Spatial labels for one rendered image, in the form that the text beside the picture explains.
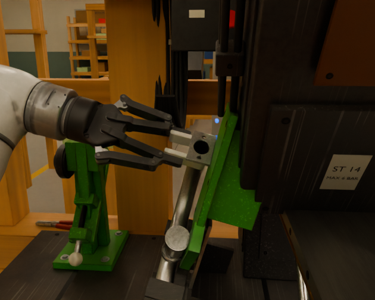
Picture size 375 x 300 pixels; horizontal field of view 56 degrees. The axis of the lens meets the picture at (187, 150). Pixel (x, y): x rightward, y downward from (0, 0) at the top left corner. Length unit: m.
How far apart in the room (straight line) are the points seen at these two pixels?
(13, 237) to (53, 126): 0.51
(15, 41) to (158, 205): 11.59
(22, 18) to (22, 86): 11.61
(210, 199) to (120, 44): 0.48
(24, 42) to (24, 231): 11.28
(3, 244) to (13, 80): 0.52
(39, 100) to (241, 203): 0.35
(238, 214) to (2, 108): 0.39
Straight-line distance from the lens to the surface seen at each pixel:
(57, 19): 11.70
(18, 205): 1.11
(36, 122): 0.60
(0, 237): 1.06
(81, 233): 0.77
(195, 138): 0.57
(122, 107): 0.62
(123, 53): 0.86
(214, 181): 0.49
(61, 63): 11.68
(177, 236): 0.53
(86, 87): 0.99
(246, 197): 0.51
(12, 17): 12.38
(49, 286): 0.80
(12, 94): 0.61
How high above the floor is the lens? 1.36
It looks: 16 degrees down
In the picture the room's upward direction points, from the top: straight up
